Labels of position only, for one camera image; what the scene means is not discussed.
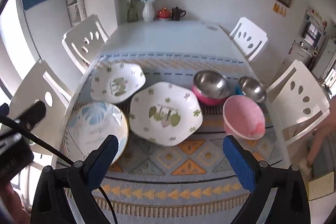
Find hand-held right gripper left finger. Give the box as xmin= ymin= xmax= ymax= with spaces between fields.
xmin=31 ymin=135 xmax=120 ymax=224

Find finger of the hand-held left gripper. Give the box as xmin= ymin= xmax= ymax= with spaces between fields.
xmin=8 ymin=100 xmax=48 ymax=131

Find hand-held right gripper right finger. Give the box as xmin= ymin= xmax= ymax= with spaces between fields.
xmin=223 ymin=135 xmax=311 ymax=224

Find blue leaf gold-rimmed bowl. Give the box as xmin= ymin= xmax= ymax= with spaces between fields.
xmin=63 ymin=101 xmax=130 ymax=167

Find pink plastic bowl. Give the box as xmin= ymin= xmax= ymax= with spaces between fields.
xmin=223 ymin=94 xmax=265 ymax=141

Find large white floral plate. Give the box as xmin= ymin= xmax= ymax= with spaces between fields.
xmin=129 ymin=81 xmax=203 ymax=147

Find small white floral plate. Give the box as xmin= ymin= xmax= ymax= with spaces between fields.
xmin=91 ymin=63 xmax=146 ymax=104

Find blue steel bowl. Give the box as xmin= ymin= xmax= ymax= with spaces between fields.
xmin=235 ymin=76 xmax=267 ymax=104

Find pink steel bowl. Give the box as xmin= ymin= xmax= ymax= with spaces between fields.
xmin=192 ymin=70 xmax=232 ymax=106

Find person's left hand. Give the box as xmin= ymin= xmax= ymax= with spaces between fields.
xmin=0 ymin=182 xmax=30 ymax=224

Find white dining chair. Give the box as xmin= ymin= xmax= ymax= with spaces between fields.
xmin=62 ymin=14 xmax=109 ymax=75
xmin=229 ymin=17 xmax=269 ymax=62
xmin=5 ymin=60 xmax=79 ymax=135
xmin=265 ymin=59 xmax=331 ymax=147

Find patterned blue woven table mat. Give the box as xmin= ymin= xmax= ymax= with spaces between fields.
xmin=63 ymin=52 xmax=282 ymax=224

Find white refrigerator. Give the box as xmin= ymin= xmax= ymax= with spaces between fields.
xmin=15 ymin=0 xmax=79 ymax=64

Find glass vase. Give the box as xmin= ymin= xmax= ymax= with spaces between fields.
xmin=127 ymin=0 xmax=139 ymax=22

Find cluttered shelf unit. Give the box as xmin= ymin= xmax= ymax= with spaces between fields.
xmin=289 ymin=10 xmax=336 ymax=83

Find white ribbed vase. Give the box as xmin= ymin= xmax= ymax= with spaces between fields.
xmin=142 ymin=0 xmax=155 ymax=22

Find red lidded pot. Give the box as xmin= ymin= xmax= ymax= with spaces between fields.
xmin=157 ymin=7 xmax=172 ymax=20

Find dark brown teapot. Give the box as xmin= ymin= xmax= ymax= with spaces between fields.
xmin=172 ymin=6 xmax=186 ymax=21

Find black cable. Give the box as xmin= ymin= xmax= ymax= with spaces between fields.
xmin=0 ymin=114 xmax=118 ymax=224

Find white wall rack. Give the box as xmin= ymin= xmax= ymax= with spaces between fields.
xmin=67 ymin=0 xmax=88 ymax=25

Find yellow wall hooks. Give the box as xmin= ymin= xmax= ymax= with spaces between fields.
xmin=273 ymin=3 xmax=287 ymax=17

